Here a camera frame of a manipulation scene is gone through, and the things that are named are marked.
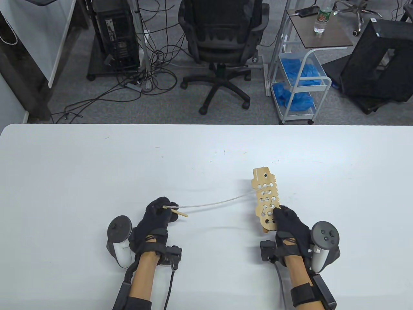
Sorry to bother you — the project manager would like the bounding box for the person's left hand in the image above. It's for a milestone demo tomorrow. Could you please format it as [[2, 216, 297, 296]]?
[[129, 197, 180, 259]]

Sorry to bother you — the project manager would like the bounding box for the person's right hand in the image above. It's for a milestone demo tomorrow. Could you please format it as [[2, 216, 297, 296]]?
[[273, 205, 314, 267]]

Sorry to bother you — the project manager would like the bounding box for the white rope with wooden needle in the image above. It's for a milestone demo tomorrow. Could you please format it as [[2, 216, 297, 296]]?
[[162, 191, 258, 218]]

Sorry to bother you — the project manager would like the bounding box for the wooden crocodile lacing toy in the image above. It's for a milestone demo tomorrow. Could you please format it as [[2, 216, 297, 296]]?
[[251, 167, 281, 233]]

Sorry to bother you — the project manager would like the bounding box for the person's left forearm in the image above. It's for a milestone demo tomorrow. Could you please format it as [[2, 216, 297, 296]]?
[[129, 252, 160, 301]]

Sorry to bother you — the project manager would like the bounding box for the black right forearm box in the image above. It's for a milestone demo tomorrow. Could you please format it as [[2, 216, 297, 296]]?
[[311, 273, 337, 310]]

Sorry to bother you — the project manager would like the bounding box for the person's right forearm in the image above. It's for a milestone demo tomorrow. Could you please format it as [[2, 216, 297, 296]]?
[[286, 257, 315, 302]]

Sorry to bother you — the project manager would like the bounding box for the black left forearm box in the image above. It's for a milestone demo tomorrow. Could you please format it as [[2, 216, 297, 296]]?
[[112, 281, 131, 310]]

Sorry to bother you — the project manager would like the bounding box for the grey white left hand controller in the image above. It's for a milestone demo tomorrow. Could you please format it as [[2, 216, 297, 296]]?
[[106, 215, 133, 268]]

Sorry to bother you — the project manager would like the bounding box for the grey white hand controller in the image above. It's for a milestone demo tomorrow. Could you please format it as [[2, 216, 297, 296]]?
[[310, 221, 341, 273], [106, 215, 133, 268]]

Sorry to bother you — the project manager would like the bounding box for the grey white right hand controller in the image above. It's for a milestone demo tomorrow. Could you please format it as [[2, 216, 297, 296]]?
[[310, 221, 341, 273]]

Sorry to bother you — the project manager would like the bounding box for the blue gloves pile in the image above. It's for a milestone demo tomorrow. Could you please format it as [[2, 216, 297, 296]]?
[[281, 58, 326, 87], [273, 83, 315, 112]]

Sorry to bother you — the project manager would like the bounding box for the black flat stand base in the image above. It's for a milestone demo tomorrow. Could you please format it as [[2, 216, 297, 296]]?
[[322, 57, 400, 115]]

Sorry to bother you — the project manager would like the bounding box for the white rolling cart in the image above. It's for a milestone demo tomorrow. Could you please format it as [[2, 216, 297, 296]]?
[[265, 6, 332, 125]]

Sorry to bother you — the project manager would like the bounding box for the black wheeled platform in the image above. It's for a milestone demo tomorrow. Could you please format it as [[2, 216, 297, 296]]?
[[86, 42, 142, 81]]

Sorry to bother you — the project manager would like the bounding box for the silver metal pole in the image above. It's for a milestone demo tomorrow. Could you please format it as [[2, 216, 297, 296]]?
[[134, 0, 152, 91]]

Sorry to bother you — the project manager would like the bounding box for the black mesh box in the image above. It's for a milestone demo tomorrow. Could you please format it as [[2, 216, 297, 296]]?
[[340, 19, 413, 104]]

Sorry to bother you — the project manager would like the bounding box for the black computer tower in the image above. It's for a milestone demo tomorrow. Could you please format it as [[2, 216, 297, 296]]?
[[93, 0, 141, 70]]

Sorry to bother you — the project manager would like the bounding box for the brown side table top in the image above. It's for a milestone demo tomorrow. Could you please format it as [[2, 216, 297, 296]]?
[[287, 9, 354, 49]]

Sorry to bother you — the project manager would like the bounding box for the black office chair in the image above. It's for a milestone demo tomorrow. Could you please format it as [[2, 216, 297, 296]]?
[[178, 0, 270, 115]]

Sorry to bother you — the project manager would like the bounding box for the clear plastic water bottle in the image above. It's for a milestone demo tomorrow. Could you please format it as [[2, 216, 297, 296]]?
[[313, 0, 334, 34]]

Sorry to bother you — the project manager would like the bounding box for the black phone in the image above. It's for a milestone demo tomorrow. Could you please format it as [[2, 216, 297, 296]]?
[[295, 6, 320, 17]]

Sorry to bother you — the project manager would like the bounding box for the chrome chair base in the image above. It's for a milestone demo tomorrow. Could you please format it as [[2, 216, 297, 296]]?
[[332, 0, 384, 36]]

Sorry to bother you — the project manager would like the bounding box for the white board panel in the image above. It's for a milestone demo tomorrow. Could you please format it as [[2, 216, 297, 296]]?
[[0, 0, 78, 88]]

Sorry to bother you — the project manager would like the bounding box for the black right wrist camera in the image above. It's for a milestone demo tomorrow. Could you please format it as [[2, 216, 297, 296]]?
[[260, 240, 278, 263]]

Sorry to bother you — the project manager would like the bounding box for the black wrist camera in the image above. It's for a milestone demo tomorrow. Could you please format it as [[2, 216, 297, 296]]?
[[260, 240, 278, 263], [158, 245, 183, 270]]

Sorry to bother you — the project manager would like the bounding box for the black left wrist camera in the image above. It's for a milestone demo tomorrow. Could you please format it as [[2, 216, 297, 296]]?
[[158, 245, 183, 270]]

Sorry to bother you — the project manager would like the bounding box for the grey right wrist cable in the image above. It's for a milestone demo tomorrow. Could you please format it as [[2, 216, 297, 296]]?
[[274, 262, 289, 310]]

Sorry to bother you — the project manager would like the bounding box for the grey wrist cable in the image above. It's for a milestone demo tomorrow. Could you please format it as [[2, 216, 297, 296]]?
[[274, 262, 289, 310], [163, 268, 176, 310]]

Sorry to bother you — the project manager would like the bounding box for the black right arm strap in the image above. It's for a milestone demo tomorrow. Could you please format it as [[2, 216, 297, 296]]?
[[290, 283, 317, 307]]

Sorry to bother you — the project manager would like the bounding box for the black arm strap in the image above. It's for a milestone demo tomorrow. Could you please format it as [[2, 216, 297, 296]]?
[[290, 283, 317, 307], [124, 295, 152, 310]]

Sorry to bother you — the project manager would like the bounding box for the grey left wrist cable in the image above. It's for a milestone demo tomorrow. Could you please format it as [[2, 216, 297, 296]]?
[[163, 268, 176, 310]]

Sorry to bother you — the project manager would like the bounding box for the black left arm strap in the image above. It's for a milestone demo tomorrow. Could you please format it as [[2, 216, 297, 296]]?
[[124, 295, 152, 310]]

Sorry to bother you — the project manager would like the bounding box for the tangle of black cables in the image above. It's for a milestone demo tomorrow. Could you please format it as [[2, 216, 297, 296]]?
[[52, 0, 194, 123]]

